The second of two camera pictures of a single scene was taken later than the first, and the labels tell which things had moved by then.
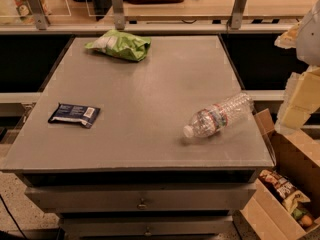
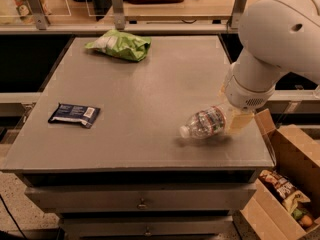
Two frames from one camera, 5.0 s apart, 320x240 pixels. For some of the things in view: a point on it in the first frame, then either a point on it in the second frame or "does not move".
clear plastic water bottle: x=210 y=120 does not move
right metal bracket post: x=239 y=6 does not move
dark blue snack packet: x=69 y=113 does not move
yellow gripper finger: x=288 y=39 -> x=222 y=90
